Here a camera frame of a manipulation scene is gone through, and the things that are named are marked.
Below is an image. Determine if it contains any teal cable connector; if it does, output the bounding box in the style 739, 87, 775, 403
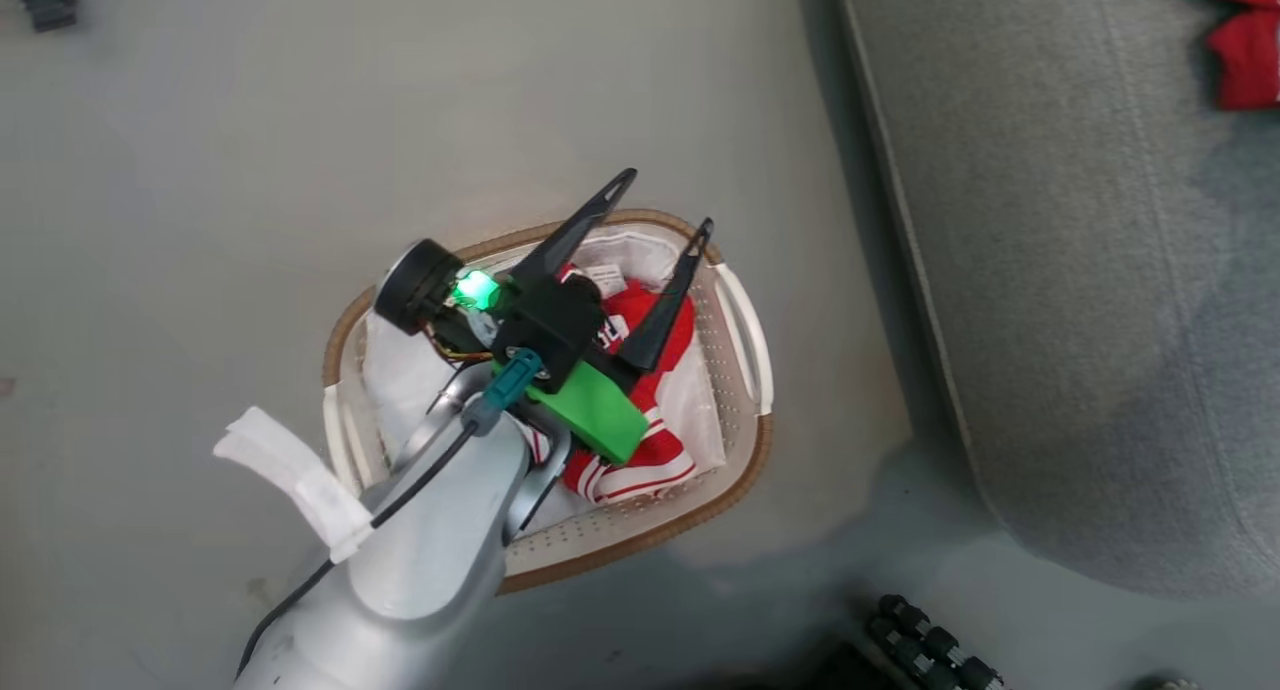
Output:
460, 348, 546, 439

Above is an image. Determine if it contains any white cloth in basket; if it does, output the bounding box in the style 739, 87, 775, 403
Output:
358, 226, 728, 536

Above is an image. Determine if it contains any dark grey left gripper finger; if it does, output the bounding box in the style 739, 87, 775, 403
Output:
508, 168, 639, 295
618, 218, 715, 375

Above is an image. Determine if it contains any black and green left gripper body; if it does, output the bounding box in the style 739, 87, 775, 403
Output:
490, 273, 651, 465

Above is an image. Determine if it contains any red garment on sofa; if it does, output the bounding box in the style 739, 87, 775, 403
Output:
1120, 0, 1280, 112

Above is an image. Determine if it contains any grey fabric sofa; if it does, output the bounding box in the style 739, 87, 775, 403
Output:
833, 0, 1280, 603

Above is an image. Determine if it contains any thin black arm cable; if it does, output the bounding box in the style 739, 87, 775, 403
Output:
235, 415, 483, 683

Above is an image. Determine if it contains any white strap on arm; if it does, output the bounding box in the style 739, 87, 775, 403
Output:
212, 406, 374, 564

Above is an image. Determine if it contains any red and white striped garment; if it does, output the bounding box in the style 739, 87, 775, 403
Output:
528, 262, 699, 504

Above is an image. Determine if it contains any white perforated laundry basket brown rim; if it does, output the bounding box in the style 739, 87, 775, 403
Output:
322, 208, 776, 597

